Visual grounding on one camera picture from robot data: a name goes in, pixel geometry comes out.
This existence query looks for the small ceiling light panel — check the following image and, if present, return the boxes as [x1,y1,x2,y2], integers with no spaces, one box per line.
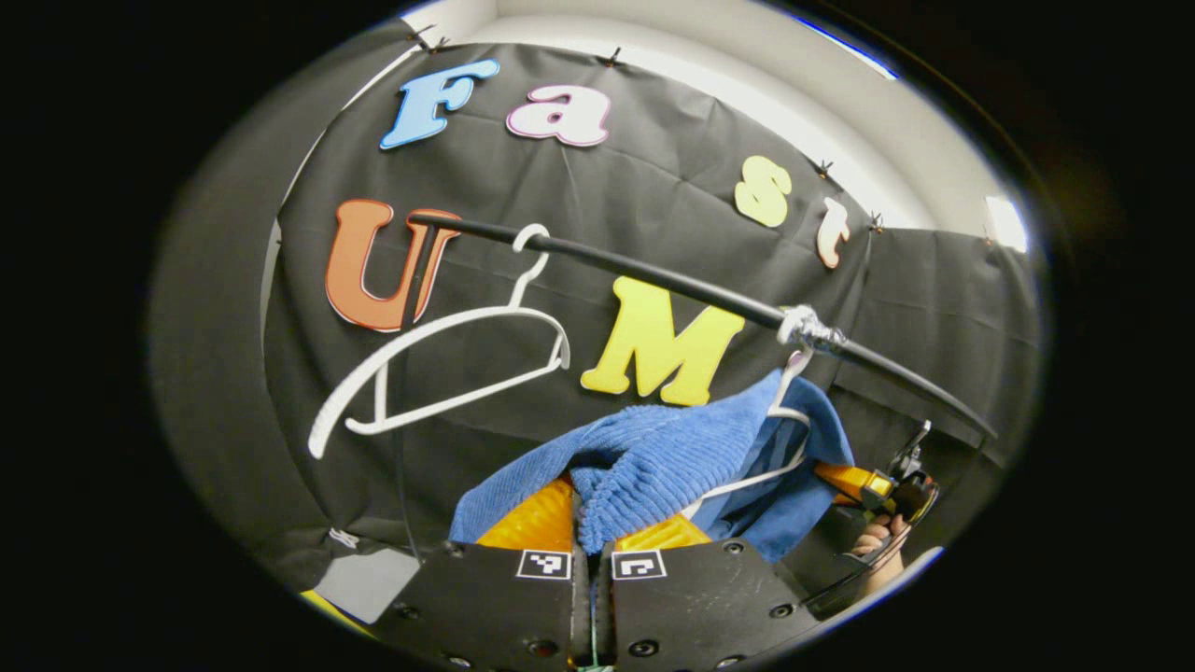
[984,194,1029,255]

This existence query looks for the black backdrop cloth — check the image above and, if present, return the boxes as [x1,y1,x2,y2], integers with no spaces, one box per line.
[149,19,1042,598]

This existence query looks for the white empty clothes hanger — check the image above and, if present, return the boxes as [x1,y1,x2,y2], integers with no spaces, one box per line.
[307,223,573,461]

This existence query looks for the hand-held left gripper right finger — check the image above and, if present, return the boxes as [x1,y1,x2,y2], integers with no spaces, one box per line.
[596,513,824,669]

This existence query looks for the white taped clothes hanger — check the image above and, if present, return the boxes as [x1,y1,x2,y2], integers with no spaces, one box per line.
[680,306,846,521]

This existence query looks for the blue shirt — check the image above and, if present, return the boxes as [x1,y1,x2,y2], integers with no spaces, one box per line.
[448,369,856,563]

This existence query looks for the black garment rack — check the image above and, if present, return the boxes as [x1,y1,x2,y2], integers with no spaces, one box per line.
[407,212,999,441]

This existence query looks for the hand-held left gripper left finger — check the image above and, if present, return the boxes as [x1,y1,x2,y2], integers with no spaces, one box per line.
[372,476,593,669]

